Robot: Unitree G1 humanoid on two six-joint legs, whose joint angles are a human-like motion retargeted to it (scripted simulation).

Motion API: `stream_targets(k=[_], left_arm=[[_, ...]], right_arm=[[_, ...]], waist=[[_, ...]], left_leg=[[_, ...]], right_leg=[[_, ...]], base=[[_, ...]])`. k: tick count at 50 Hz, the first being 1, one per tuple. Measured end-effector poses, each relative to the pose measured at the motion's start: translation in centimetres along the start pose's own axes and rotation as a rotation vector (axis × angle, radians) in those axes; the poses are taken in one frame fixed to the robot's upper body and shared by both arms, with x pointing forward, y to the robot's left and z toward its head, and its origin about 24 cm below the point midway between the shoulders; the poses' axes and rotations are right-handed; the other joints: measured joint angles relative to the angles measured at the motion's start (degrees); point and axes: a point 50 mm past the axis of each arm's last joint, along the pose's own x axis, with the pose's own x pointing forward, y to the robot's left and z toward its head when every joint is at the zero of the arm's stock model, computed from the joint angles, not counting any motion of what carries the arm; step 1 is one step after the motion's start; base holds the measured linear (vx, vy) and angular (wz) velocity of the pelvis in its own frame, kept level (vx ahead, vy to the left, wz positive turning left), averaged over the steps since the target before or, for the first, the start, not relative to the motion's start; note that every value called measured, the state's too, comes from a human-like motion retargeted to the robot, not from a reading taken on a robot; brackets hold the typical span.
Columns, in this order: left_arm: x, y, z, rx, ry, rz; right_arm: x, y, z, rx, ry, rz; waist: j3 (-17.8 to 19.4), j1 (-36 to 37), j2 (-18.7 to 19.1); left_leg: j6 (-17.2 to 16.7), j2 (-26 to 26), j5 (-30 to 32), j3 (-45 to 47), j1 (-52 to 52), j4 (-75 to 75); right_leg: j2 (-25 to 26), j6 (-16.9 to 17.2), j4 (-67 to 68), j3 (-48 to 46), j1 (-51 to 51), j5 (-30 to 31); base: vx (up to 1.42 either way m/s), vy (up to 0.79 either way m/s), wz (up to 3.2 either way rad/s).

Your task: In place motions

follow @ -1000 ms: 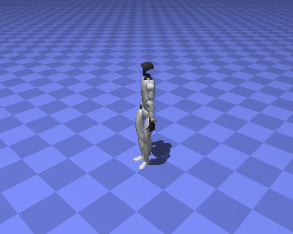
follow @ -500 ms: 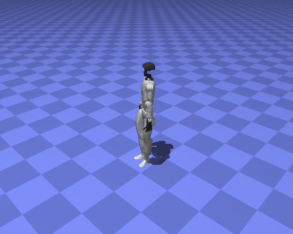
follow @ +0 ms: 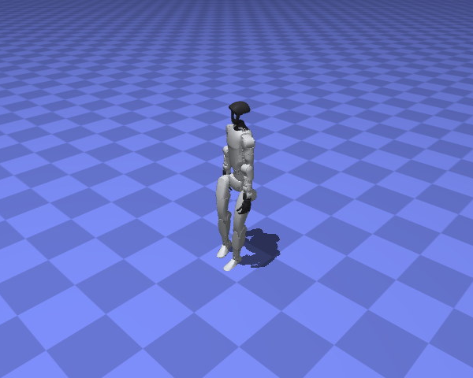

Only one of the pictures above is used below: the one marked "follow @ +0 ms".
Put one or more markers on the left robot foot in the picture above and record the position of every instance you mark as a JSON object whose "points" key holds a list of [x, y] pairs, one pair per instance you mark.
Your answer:
{"points": [[232, 263]]}

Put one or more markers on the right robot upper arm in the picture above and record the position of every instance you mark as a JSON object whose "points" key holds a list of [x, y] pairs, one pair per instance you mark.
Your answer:
{"points": [[225, 149]]}

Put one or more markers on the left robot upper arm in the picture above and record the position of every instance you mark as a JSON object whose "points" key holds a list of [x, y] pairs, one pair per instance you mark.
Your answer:
{"points": [[247, 142]]}

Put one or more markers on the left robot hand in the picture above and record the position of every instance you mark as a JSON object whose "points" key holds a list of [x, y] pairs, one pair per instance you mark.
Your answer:
{"points": [[246, 205]]}

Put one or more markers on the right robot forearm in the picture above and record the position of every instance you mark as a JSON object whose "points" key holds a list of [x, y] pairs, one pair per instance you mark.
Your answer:
{"points": [[226, 165]]}

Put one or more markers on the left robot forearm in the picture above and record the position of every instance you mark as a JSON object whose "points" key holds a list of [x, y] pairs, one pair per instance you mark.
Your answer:
{"points": [[247, 188]]}

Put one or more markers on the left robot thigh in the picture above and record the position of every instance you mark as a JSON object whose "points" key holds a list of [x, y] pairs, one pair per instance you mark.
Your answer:
{"points": [[239, 219]]}

